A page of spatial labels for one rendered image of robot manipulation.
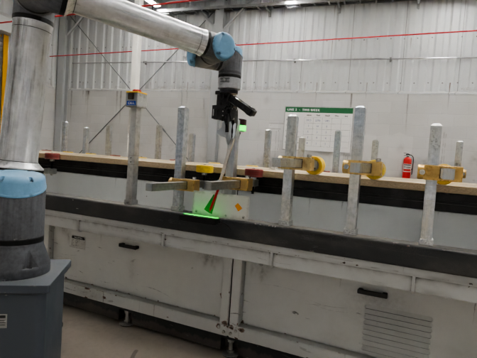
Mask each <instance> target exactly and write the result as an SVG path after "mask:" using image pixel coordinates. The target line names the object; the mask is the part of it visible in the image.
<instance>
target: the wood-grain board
mask: <svg viewBox="0 0 477 358"><path fill-rule="evenodd" d="M51 152H54V153H60V159H61V160H69V161H85V162H94V163H110V164H118V165H128V157H123V156H104V155H94V154H85V153H67V152H57V151H39V156H38V157H39V158H44V157H45V153H51ZM204 164H207V165H210V166H214V170H213V173H221V170H222V167H223V164H215V163H198V162H187V161H186V168H185V170H191V171H196V167H197V165H204ZM138 166H143V167H151V168H167V169H175V161H169V160H160V159H150V158H138ZM246 168H256V169H263V177H266V178H282V179H283V170H271V169H269V168H262V167H253V166H237V171H236V174H237V175H245V169H246ZM349 176H350V174H345V173H328V172H322V173H320V174H318V175H311V174H309V173H308V172H307V171H305V170H295V180H306V181H314V182H323V183H338V184H347V185H348V184H349ZM425 182H426V180H420V179H411V178H393V177H382V178H380V179H376V180H373V179H370V178H368V177H367V176H366V175H361V184H360V185H363V186H371V187H380V188H396V189H404V190H420V191H424V190H425ZM437 192H445V193H453V194H462V195H477V184H476V183H458V182H451V183H449V184H448V185H440V184H437Z"/></svg>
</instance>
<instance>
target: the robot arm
mask: <svg viewBox="0 0 477 358"><path fill-rule="evenodd" d="M70 13H74V14H77V15H79V16H83V17H85V18H89V19H92V20H94V21H98V22H100V23H104V24H106V25H109V26H113V27H115V28H119V29H121V30H124V31H128V32H130V33H134V34H136V35H139V36H143V37H145V38H149V39H151V40H155V41H158V42H160V43H164V44H166V45H170V46H172V47H175V48H179V49H181V50H185V51H187V63H188V65H190V66H193V67H200V68H204V69H209V70H216V71H219V75H218V89H219V90H220V91H215V94H217V100H216V105H212V119H215V120H220V121H223V122H222V126H221V128H220V129H217V131H216V133H217V134H218V135H220V136H223V137H225V138H226V143H227V145H229V143H230V140H231V138H234V136H235V133H236V129H237V126H238V115H239V114H238V109H237V107H238V108H239V109H241V110H242V111H243V112H245V114H247V115H248V116H255V115H256V113H257V111H256V109H254V108H253V107H252V106H249V105H248V104H247V103H245V102H244V101H242V100H241V99H239V98H238V97H236V96H233V95H237V94H238V91H240V90H241V70H242V60H243V51H242V49H241V48H240V47H238V46H237V45H235V42H234V40H233V38H232V37H231V36H230V35H229V34H228V33H225V32H219V33H214V32H212V31H208V30H207V29H202V28H199V27H196V26H193V25H191V24H188V23H185V22H183V21H180V20H177V19H175V18H172V17H169V16H166V15H164V14H161V13H158V12H156V11H153V10H150V9H147V8H145V7H142V6H139V5H137V4H134V3H131V2H129V1H126V0H13V10H12V17H11V20H12V27H11V40H10V46H9V59H8V66H7V73H6V86H5V93H4V105H3V113H2V120H1V133H0V281H17V280H23V279H28V278H35V277H38V276H42V275H43V274H46V273H47V272H49V271H50V258H49V256H48V253H47V250H46V248H45V245H44V229H45V197H46V188H47V184H46V178H45V176H44V175H43V174H44V169H43V168H42V167H41V166H40V164H39V163H38V156H39V149H40V137H41V129H42V123H43V110H44V104H45V91H46V84H47V77H48V64H49V57H50V45H51V38H52V32H53V27H54V21H55V14H59V15H61V16H66V15H68V14H70ZM213 109H214V116H213ZM230 121H231V122H230Z"/></svg>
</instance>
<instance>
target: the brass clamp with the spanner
mask: <svg viewBox="0 0 477 358"><path fill-rule="evenodd" d="M223 180H240V188H232V189H230V190H242V191H252V187H253V179H252V178H238V177H225V176H224V177H223Z"/></svg>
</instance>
